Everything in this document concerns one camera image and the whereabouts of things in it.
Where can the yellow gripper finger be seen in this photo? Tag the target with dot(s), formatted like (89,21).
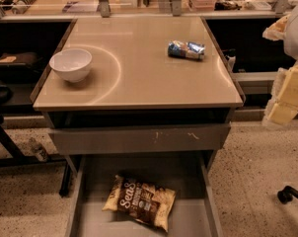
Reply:
(282,107)
(277,30)

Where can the brown chip bag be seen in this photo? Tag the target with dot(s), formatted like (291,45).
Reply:
(146,203)

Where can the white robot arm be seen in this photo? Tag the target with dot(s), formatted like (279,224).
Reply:
(290,44)

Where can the blue snack bag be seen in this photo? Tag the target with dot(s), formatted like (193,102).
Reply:
(186,49)

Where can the closed grey top drawer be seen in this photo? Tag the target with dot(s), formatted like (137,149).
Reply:
(139,139)

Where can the grey drawer cabinet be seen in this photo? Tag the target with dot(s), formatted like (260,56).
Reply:
(134,82)

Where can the open middle drawer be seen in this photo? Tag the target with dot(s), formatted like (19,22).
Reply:
(193,214)

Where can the black bag on shelf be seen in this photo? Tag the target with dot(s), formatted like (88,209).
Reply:
(20,67)

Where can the black chair caster leg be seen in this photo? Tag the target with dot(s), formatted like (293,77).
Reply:
(287,194)

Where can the white ceramic bowl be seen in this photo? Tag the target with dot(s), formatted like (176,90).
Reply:
(72,65)

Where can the plastic bottle on floor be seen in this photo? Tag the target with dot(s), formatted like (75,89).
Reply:
(38,150)

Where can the black table leg frame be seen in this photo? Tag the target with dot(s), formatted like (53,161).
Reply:
(17,156)

